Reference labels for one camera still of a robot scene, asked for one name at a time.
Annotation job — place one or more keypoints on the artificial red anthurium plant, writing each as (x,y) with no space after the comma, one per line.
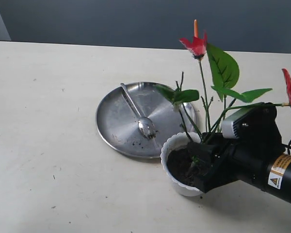
(225,74)

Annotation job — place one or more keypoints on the stainless steel spoon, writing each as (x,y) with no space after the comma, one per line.
(145,125)

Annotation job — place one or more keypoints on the dark potting soil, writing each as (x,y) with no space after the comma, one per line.
(182,167)

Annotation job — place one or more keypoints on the round stainless steel plate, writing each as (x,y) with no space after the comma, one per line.
(117,122)

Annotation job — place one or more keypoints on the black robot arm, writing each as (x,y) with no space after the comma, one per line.
(277,174)

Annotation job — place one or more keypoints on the white scalloped plastic pot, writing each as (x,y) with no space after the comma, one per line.
(175,142)

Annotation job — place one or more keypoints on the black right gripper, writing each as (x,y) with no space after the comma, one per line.
(229,164)

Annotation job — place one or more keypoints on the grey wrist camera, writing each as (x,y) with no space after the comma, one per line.
(253,129)

